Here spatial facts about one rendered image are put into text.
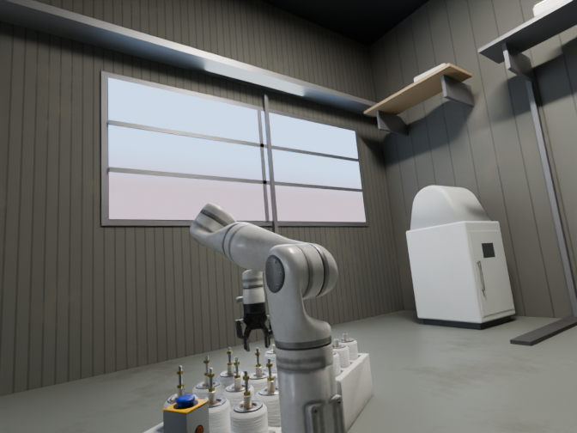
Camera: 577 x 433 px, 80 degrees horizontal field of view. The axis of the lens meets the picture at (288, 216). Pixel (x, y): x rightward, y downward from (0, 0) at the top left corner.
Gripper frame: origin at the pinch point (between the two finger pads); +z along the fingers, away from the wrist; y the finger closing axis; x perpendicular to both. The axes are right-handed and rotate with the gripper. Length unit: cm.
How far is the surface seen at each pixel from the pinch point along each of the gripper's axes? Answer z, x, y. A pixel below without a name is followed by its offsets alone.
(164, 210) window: -80, 171, -14
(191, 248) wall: -49, 177, 7
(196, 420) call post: 6.2, -34.2, -25.8
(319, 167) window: -133, 201, 151
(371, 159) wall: -153, 218, 237
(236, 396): 10.6, -11.6, -11.0
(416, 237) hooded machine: -44, 127, 202
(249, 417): 10.7, -28.4, -12.4
